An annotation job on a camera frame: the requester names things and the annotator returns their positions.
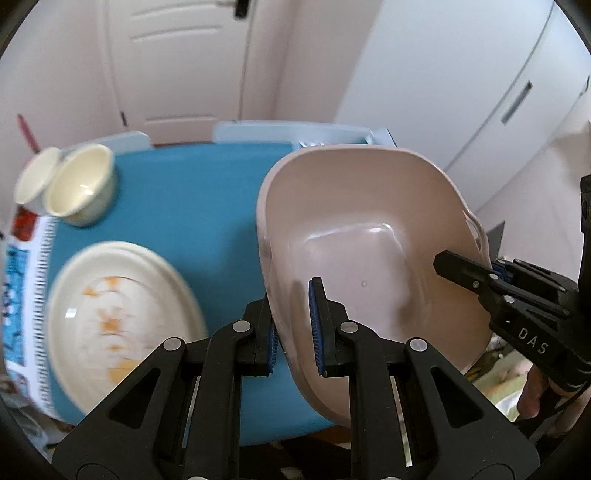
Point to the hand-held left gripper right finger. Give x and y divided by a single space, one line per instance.
316 323

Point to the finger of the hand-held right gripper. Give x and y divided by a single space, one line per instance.
540 286
461 272

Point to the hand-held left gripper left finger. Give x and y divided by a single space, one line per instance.
272 344

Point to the pink plastic basin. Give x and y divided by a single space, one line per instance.
369 207

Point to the pale duck print plate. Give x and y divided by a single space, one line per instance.
124 318

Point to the person's right hand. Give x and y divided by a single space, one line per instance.
531 392

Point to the teal tablecloth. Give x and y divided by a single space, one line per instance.
184 207

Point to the white wardrobe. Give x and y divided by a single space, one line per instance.
438 69

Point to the cream bowl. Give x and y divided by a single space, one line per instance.
78 180

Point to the white panelled door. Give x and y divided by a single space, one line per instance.
184 69

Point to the white cup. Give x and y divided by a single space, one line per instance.
34 175

